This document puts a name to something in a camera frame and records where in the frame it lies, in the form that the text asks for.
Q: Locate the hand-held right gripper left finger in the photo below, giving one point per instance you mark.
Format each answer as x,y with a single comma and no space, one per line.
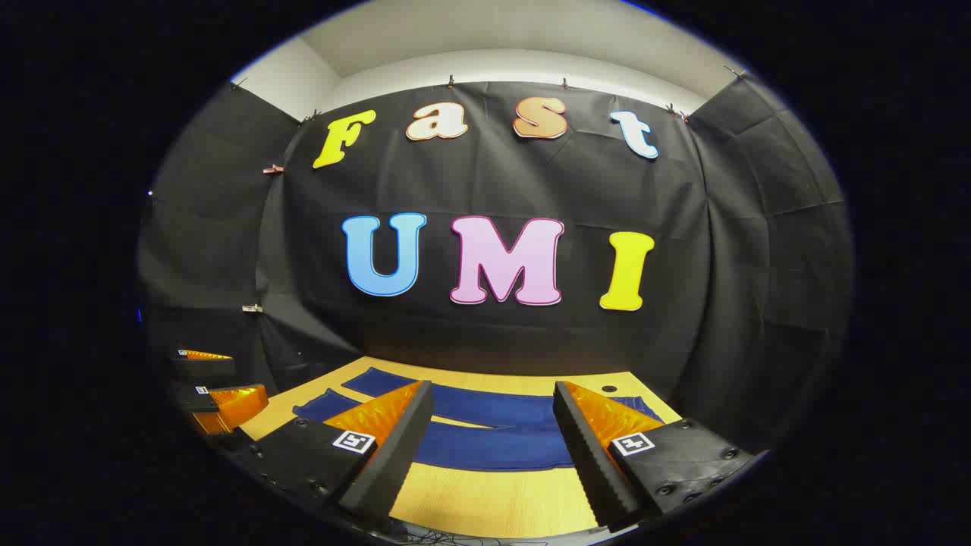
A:
398,455

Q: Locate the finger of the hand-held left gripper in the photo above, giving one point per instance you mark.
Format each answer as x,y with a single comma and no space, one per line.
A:
205,367
239,406

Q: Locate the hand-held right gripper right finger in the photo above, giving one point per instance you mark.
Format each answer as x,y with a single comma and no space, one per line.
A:
588,462

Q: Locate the blue jeans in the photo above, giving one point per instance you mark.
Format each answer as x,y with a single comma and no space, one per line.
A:
493,447

